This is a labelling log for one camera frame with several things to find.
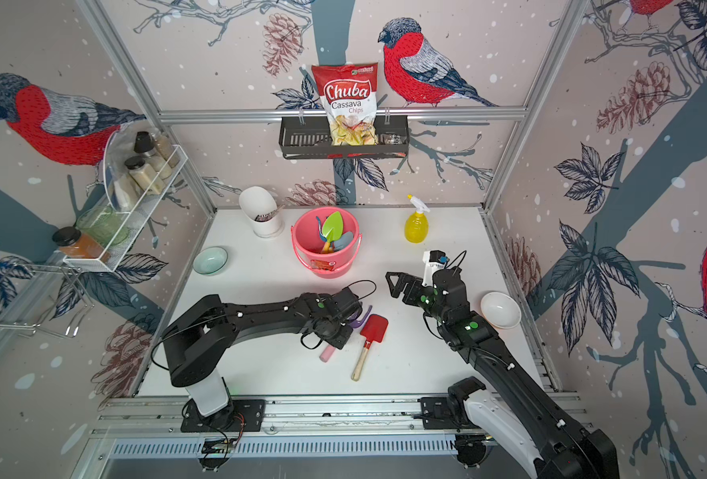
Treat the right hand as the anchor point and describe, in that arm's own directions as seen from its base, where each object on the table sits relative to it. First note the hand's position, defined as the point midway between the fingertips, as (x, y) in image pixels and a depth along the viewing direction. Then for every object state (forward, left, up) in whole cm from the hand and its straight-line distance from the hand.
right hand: (398, 275), depth 79 cm
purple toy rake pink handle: (-14, +19, -18) cm, 30 cm away
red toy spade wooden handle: (-8, +6, -18) cm, 21 cm away
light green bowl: (+14, +64, -15) cm, 67 cm away
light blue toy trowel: (+20, +17, -10) cm, 28 cm away
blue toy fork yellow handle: (+20, +24, -9) cm, 33 cm away
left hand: (-10, +14, -17) cm, 24 cm away
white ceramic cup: (+32, +49, -7) cm, 59 cm away
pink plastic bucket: (+10, +27, -2) cm, 29 cm away
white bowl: (-1, -32, -16) cm, 36 cm away
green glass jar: (+1, +71, +18) cm, 73 cm away
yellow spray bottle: (+28, -8, -10) cm, 30 cm away
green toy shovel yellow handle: (+22, +22, -7) cm, 32 cm away
